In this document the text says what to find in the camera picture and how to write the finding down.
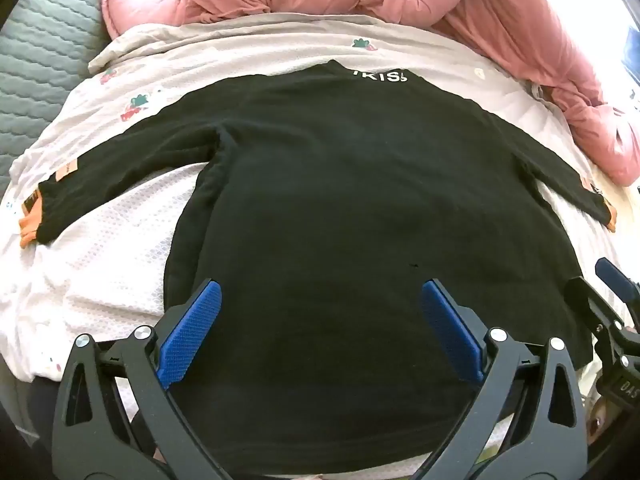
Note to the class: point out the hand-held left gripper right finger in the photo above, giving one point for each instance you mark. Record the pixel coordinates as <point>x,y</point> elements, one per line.
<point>450,321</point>

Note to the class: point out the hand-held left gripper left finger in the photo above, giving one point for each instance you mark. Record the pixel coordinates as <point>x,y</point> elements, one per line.
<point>192,321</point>

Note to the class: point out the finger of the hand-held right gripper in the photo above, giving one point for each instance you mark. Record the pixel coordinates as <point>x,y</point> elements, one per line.
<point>617,277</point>
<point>590,305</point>

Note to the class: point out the black long-sleeve sweater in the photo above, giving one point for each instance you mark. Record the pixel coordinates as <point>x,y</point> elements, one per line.
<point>350,200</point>

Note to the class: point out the pale pink printed blanket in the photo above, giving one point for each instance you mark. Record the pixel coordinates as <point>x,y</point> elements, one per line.
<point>115,240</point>

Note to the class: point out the person's black pants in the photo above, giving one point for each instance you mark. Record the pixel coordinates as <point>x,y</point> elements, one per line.
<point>35,410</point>

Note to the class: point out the grey quilted mattress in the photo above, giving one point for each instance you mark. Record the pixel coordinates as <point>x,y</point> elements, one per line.
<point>50,45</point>

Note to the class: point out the pink padded duvet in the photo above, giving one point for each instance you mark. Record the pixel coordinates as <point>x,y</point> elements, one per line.
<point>450,0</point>

